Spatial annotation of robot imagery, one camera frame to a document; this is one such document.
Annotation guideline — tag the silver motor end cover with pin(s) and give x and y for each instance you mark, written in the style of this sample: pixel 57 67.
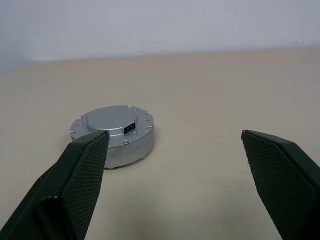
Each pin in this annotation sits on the silver motor end cover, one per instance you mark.
pixel 110 120

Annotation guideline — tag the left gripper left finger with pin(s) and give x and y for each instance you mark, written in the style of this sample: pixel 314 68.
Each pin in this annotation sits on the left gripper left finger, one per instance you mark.
pixel 62 190

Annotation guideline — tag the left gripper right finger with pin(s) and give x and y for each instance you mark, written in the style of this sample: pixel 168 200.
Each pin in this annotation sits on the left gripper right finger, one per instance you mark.
pixel 282 180

